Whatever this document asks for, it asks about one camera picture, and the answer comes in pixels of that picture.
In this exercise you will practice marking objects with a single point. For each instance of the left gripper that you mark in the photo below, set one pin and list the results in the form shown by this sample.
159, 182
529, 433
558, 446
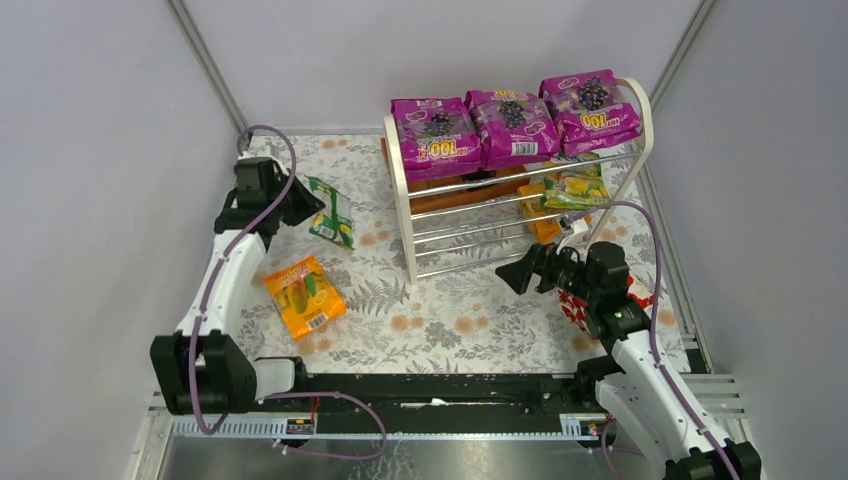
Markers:
291, 201

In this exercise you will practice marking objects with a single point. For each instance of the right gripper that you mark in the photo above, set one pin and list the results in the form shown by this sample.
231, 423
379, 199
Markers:
544, 268

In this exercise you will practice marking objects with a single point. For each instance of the green candy bag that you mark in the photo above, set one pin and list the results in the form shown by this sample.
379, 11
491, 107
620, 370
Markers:
334, 222

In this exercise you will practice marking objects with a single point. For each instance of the purple candy bag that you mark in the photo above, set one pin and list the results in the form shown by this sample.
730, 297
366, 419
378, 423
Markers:
437, 138
515, 128
588, 111

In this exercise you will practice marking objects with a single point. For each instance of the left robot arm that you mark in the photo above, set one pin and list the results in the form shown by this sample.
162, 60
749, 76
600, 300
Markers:
200, 368

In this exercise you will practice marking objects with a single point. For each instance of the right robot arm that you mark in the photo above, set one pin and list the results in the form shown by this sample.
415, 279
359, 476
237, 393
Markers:
634, 382

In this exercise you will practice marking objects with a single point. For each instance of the orange bag under shelf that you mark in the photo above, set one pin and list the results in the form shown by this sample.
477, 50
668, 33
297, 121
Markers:
537, 202

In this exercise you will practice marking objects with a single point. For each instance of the white metal shelf rack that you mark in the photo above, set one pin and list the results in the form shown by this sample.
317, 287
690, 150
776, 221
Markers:
475, 226

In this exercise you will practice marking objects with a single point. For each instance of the green yellow bag on shelf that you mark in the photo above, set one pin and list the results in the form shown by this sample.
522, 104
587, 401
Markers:
578, 188

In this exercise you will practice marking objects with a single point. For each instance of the orange mango candy bag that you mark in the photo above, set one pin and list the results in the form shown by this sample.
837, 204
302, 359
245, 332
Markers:
305, 297

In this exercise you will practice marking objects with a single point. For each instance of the red white floral bag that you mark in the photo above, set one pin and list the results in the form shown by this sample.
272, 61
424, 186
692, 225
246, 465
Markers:
574, 309

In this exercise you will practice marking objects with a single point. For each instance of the rolled dark orange sock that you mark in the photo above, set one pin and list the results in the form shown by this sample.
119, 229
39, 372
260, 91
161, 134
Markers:
478, 175

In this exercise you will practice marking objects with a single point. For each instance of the orange wooden divider tray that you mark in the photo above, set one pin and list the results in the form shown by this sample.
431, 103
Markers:
467, 194

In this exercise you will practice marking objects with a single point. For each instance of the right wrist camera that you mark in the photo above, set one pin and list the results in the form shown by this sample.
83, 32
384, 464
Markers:
573, 231

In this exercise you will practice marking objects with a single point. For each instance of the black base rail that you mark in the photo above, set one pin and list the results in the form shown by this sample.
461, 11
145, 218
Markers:
440, 405

